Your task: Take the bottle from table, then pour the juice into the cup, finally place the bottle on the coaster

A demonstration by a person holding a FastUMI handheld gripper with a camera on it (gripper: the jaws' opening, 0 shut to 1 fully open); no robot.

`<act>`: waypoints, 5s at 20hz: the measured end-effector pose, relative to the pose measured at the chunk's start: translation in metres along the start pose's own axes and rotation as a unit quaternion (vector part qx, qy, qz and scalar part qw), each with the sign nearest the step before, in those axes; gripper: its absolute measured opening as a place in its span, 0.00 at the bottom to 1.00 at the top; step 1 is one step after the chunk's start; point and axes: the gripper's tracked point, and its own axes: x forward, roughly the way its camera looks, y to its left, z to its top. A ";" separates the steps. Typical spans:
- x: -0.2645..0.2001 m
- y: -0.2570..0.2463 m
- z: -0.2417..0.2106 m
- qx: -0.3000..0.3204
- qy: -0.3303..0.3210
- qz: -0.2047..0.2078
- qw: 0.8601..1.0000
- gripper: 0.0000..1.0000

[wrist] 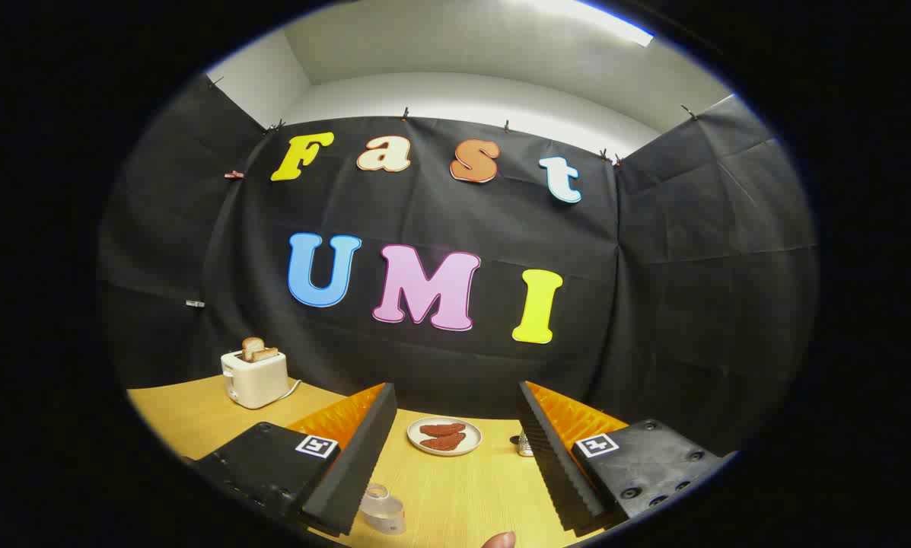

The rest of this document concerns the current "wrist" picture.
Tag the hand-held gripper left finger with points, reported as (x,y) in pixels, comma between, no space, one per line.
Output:
(356,464)

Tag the wooden table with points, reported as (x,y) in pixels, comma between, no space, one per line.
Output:
(463,487)

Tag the black backdrop cloth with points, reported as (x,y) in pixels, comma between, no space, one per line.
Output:
(653,304)

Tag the clear juice bottle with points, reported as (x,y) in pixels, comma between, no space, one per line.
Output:
(385,517)

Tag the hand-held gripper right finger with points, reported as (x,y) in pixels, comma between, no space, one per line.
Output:
(554,464)

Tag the white round plate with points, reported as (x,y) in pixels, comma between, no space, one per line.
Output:
(473,441)

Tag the cream toaster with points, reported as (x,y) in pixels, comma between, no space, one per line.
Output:
(261,380)

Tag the brown meat piece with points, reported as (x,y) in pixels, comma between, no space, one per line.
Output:
(444,442)
(441,429)

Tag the toast slice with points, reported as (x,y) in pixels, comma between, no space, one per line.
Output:
(266,354)
(252,346)

